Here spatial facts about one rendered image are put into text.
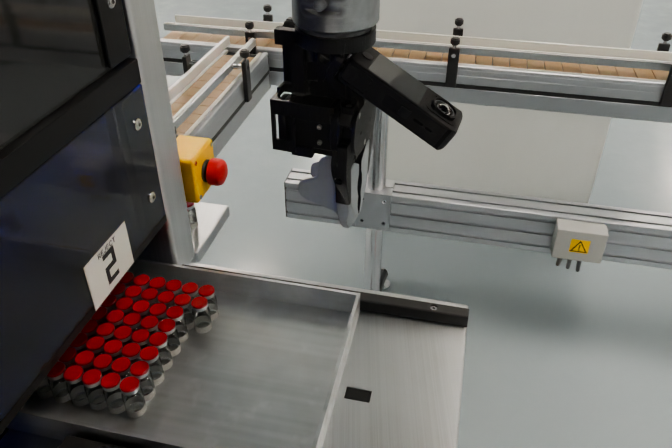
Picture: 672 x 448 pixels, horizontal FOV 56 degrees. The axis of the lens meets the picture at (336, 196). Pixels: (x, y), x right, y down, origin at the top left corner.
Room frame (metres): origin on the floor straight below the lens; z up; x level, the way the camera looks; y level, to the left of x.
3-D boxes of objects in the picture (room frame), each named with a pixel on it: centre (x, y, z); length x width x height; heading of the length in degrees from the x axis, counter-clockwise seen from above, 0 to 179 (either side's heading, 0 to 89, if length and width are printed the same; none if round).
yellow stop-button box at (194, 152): (0.79, 0.22, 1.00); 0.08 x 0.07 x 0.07; 77
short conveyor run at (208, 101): (1.10, 0.30, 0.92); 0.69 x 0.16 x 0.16; 167
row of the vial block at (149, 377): (0.53, 0.20, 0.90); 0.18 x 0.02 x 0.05; 167
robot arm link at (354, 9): (0.53, 0.00, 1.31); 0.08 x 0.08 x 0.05
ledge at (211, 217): (0.81, 0.26, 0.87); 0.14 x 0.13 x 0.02; 77
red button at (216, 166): (0.78, 0.18, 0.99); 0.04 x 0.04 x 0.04; 77
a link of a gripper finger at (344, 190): (0.51, -0.01, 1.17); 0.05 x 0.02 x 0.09; 161
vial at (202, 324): (0.58, 0.17, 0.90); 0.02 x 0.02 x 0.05
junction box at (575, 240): (1.25, -0.61, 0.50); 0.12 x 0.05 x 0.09; 77
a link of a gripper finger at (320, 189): (0.52, 0.01, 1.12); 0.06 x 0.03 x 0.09; 71
